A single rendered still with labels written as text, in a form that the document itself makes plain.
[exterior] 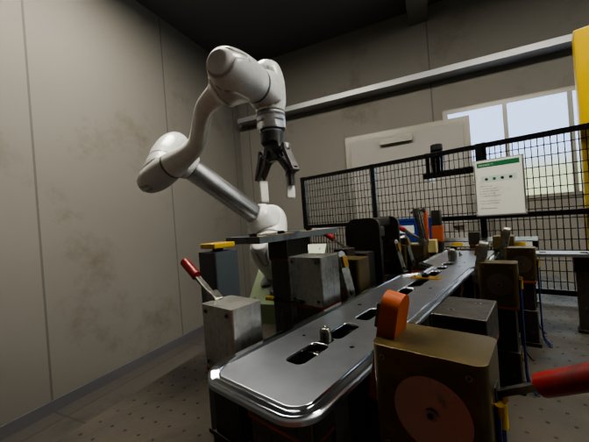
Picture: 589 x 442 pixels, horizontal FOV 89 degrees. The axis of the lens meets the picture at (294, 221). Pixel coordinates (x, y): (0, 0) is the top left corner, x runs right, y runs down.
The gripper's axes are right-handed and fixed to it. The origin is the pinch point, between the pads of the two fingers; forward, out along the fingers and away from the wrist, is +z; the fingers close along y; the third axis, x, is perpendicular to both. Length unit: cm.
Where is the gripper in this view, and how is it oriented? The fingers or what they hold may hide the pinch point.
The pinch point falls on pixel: (277, 196)
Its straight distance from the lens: 93.8
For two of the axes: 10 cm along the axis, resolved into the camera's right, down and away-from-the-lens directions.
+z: 0.8, 10.0, 0.0
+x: 7.6, -0.6, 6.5
